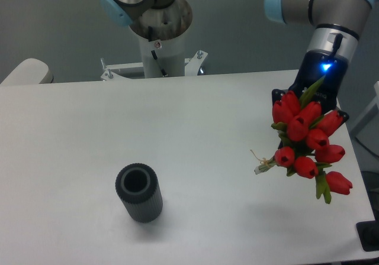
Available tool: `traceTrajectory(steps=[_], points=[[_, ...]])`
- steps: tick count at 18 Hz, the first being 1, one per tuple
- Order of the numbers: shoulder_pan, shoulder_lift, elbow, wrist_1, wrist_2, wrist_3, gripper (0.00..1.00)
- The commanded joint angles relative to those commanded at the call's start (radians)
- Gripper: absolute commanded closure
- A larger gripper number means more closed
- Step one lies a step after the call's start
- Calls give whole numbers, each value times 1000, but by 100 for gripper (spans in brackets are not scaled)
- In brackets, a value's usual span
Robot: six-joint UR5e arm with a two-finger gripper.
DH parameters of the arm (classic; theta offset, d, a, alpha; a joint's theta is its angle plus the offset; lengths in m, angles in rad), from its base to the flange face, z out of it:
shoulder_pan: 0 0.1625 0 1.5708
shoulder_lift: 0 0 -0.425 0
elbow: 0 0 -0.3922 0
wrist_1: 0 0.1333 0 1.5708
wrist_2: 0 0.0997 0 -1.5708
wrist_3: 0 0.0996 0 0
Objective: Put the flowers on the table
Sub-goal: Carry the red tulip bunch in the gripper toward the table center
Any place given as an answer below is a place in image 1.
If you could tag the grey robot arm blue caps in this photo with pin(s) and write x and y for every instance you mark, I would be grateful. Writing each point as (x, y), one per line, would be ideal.
(338, 23)

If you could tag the black ribbed cylindrical vase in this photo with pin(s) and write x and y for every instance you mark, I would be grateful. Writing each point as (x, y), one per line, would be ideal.
(138, 188)

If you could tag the beige chair back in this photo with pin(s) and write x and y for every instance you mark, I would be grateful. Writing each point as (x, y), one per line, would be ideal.
(29, 72)

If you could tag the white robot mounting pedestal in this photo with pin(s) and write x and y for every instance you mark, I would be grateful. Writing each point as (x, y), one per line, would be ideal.
(161, 32)

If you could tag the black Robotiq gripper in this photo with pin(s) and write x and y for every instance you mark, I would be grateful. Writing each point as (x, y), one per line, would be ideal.
(314, 66)

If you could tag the red tulip bouquet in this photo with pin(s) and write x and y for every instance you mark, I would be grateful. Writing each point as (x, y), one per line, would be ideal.
(305, 148)

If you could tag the black device at table edge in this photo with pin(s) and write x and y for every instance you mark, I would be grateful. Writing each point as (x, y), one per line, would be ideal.
(368, 235)

